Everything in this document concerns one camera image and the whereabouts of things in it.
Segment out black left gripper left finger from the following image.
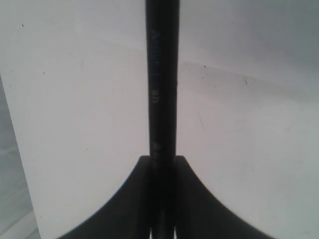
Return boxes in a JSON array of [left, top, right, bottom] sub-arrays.
[[61, 156, 152, 239]]

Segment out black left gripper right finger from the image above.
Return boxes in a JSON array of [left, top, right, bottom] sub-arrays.
[[174, 156, 271, 239]]

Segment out black paintbrush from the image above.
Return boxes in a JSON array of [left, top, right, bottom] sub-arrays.
[[145, 0, 180, 239]]

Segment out white backdrop curtain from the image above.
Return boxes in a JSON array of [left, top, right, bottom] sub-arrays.
[[0, 84, 40, 239]]

